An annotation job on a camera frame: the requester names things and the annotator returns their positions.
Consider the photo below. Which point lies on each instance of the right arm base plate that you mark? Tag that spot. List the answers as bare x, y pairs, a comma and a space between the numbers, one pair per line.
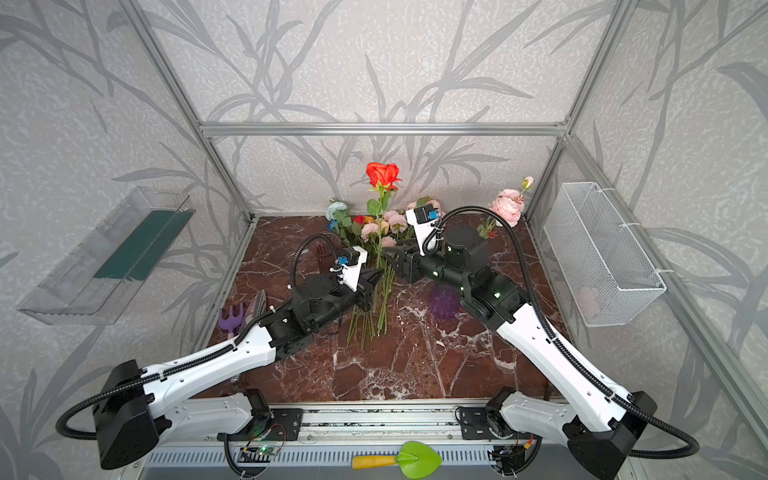
475, 424

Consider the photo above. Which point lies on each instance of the purple ribbed glass vase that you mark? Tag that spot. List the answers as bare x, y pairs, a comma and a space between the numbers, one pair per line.
444, 303

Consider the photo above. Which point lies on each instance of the purple toy rake pink handle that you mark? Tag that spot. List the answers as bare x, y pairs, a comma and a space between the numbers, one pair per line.
231, 319

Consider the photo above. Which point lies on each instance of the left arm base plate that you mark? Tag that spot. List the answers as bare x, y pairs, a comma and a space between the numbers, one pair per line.
283, 426

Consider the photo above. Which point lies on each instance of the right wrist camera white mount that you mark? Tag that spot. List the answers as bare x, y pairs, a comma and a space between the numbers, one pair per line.
424, 220

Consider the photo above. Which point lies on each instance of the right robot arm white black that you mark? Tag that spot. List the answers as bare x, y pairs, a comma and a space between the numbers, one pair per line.
598, 432

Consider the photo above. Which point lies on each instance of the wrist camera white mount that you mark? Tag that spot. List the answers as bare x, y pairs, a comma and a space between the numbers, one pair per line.
348, 266
424, 220

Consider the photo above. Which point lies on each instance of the aluminium front rail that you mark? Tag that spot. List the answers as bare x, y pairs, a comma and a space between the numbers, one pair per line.
332, 434

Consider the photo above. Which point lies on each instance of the clear plastic wall tray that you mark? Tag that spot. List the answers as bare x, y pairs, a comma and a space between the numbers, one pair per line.
94, 284

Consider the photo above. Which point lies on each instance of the white blue flower stem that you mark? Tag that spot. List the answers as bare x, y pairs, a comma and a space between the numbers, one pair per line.
339, 220

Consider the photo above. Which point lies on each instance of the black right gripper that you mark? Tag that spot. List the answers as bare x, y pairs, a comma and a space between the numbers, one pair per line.
411, 261

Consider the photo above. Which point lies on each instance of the small green circuit board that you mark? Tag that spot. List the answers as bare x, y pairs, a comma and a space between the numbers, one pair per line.
260, 454

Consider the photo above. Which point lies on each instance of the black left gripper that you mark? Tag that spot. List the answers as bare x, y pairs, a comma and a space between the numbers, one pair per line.
365, 285

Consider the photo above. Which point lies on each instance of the green toy shovel yellow handle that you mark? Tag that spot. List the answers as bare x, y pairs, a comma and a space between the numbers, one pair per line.
415, 460

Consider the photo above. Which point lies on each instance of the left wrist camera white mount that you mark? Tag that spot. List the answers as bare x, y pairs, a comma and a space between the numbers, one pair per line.
348, 266

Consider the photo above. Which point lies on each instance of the red rose stem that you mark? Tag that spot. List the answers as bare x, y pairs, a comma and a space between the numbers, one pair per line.
383, 179

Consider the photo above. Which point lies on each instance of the white wire mesh basket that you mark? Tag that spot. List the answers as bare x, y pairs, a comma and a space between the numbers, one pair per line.
609, 275

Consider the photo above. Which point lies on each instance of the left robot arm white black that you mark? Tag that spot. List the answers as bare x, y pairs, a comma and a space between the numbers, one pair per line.
141, 408

